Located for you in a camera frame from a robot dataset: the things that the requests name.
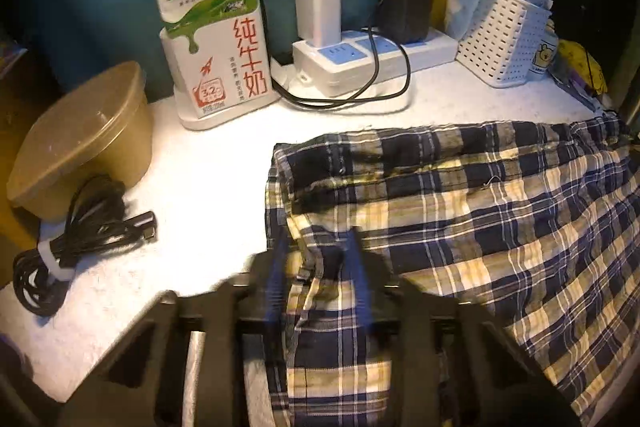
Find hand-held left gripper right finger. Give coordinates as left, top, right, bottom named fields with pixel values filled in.
left=346, top=227, right=583, bottom=427

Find white plastic basket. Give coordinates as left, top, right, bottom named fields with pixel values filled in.
left=456, top=0, right=555, bottom=88

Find white power strip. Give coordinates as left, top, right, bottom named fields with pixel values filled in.
left=291, top=29, right=460, bottom=96

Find milk carton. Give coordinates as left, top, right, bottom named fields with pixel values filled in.
left=152, top=0, right=273, bottom=112

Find brown lidded bowl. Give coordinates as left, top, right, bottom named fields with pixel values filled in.
left=7, top=61, right=153, bottom=224

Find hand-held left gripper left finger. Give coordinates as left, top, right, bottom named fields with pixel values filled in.
left=57, top=227, right=293, bottom=427

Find yellow printed bag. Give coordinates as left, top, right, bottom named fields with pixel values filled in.
left=557, top=39, right=608, bottom=95

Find bundled black cable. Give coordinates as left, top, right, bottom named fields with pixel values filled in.
left=12, top=177, right=158, bottom=318

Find plaid pants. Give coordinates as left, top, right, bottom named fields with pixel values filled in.
left=262, top=112, right=640, bottom=427

